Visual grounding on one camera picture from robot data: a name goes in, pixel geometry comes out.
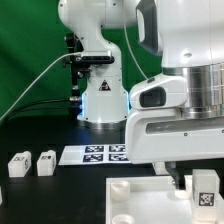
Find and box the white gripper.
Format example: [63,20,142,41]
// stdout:
[125,74,224,190]

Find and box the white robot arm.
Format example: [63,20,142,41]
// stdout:
[58,0,224,165]

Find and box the white square tabletop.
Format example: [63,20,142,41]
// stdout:
[105,175,224,224]

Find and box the white sheet with markers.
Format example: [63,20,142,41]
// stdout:
[59,144,129,166]

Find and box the white part at left edge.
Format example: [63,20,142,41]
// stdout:
[0,186,3,205]

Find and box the black camera on stand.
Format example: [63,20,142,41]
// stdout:
[62,33,89,96]

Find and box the white cable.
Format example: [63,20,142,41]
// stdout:
[0,52,83,123]

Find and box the black cable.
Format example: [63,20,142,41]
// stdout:
[0,97,83,126]

